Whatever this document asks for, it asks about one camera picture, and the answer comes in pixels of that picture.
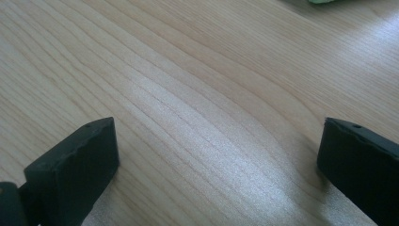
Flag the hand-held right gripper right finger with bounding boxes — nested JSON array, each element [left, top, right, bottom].
[[316, 117, 399, 226]]

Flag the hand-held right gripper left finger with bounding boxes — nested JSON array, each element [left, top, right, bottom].
[[18, 117, 120, 226]]

